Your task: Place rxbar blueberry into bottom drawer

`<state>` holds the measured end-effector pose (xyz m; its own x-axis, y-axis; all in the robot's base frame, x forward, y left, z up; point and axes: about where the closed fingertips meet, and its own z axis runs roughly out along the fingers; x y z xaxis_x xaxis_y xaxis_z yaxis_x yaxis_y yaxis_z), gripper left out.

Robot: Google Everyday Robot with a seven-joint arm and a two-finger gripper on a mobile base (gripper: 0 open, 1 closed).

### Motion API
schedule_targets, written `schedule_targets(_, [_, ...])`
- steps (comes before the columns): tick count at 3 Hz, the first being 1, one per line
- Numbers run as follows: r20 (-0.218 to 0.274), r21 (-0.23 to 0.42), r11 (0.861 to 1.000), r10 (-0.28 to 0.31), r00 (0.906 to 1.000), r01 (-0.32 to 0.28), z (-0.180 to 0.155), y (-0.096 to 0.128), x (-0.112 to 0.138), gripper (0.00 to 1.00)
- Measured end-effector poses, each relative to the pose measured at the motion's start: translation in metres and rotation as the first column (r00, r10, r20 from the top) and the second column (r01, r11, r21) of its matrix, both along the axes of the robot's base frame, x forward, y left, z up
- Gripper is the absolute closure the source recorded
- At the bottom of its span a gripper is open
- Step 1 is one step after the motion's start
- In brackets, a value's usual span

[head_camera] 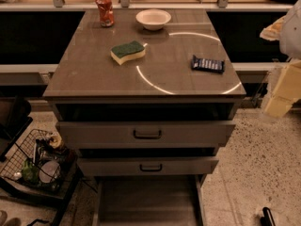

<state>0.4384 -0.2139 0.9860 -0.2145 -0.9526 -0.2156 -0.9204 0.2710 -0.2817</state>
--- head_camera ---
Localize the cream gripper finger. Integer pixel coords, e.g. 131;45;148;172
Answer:
262;60;301;119
260;16;285;41

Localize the blue rxbar blueberry wrapper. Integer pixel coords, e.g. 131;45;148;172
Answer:
191;56;225;73

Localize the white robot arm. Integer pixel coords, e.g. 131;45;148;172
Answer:
260;0;301;119

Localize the grey drawer cabinet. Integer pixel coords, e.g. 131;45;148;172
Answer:
42;8;247;226

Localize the top grey drawer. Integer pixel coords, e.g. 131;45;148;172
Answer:
56;103;235;149

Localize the grey drawer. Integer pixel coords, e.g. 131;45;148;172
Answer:
56;103;235;149
77;156;218;176
92;176;207;226

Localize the bottom grey drawer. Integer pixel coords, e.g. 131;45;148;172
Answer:
92;176;207;226

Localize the middle grey drawer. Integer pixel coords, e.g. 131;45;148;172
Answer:
77;156;218;176

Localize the white ceramic bowl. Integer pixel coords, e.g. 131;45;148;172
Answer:
135;9;171;31

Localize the black object on floor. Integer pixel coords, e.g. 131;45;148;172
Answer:
260;207;276;226

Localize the green and yellow sponge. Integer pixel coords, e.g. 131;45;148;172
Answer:
110;40;146;65

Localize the crushed orange soda can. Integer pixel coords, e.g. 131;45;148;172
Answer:
95;0;115;27

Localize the white cup in basket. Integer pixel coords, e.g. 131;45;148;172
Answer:
39;160;60;184

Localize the green item in basket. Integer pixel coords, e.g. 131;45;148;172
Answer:
22;159;40;184

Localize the black wire basket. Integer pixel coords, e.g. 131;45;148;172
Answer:
0;129;79;202

